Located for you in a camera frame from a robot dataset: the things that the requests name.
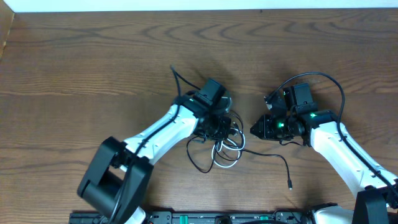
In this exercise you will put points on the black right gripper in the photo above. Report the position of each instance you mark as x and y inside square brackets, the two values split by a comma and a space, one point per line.
[267, 127]

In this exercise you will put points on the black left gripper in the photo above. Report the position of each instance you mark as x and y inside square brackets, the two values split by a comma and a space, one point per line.
[214, 129]

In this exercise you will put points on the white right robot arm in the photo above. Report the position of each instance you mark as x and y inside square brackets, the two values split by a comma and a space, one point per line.
[294, 113]

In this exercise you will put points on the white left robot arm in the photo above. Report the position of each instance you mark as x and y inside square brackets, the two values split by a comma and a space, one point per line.
[118, 175]

